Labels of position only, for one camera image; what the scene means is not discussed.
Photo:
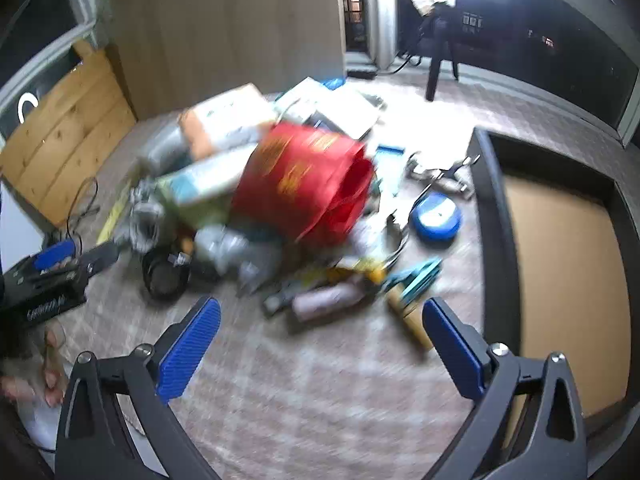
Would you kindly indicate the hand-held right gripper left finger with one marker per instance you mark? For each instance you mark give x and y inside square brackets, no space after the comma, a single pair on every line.
[192,340]

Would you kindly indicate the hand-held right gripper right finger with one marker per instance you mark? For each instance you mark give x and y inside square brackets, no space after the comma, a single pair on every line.
[455,340]

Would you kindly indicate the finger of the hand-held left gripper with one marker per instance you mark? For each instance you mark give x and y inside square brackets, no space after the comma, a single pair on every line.
[100,257]
[55,255]

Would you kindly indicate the teal plastic clip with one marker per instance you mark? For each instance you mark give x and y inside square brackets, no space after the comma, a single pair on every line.
[417,275]

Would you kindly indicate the black tray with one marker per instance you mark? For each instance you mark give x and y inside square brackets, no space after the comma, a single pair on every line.
[492,240]

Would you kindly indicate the pink bottle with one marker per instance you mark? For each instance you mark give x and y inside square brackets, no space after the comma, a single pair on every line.
[325,300]

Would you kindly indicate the red fabric bag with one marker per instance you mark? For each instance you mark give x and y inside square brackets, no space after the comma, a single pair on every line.
[295,185]

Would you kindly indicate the white orange box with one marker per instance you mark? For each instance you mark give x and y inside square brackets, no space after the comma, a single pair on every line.
[225,115]

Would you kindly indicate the person's left hand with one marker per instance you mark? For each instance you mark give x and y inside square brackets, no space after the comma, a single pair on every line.
[50,375]

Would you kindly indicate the yellow paper strip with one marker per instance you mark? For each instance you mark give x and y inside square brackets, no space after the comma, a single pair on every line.
[112,220]

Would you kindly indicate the brown tube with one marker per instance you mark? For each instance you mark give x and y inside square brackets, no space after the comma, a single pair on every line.
[410,320]

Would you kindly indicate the black round bowl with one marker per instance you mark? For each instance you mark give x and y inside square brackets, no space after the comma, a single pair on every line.
[150,275]

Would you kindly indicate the grey plastic bag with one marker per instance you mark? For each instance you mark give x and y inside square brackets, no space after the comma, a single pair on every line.
[225,250]

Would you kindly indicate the yellow snack packet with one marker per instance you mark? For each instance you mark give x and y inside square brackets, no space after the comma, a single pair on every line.
[367,270]

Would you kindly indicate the blue round disc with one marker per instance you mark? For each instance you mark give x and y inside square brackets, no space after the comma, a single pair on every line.
[435,217]

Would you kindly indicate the silver foil bag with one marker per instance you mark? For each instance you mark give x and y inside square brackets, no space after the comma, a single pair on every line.
[160,147]

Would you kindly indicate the wooden board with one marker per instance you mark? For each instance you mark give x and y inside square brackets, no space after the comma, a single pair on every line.
[65,130]

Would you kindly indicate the green white tube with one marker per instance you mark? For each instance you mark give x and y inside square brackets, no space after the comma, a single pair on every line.
[200,180]

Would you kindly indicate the blue flat holder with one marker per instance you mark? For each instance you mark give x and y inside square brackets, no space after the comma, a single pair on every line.
[390,150]

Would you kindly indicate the small white box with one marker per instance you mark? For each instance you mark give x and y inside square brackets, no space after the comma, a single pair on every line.
[345,110]

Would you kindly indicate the light wood cabinet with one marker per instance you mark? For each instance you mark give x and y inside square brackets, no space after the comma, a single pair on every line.
[225,30]

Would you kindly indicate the black tripod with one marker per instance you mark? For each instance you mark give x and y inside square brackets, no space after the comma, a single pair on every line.
[434,67]

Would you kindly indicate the blue packet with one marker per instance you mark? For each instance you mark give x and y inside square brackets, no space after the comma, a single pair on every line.
[332,82]

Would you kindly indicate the dark window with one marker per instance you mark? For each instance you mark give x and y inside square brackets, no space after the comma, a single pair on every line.
[550,60]

